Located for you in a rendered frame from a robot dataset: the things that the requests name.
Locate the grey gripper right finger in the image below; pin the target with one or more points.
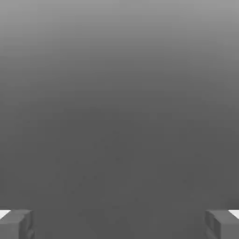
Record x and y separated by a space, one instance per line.
223 225

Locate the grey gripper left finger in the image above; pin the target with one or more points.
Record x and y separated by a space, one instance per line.
15 225

